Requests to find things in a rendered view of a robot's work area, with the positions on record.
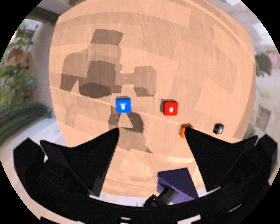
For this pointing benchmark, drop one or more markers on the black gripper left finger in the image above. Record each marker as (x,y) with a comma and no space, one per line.
(89,162)

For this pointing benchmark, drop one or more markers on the orange digit block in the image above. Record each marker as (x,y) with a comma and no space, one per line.
(182,130)

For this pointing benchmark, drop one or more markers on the red block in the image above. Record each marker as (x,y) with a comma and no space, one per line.
(170,107)

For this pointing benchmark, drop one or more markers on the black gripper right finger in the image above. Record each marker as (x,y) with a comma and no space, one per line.
(215,157)

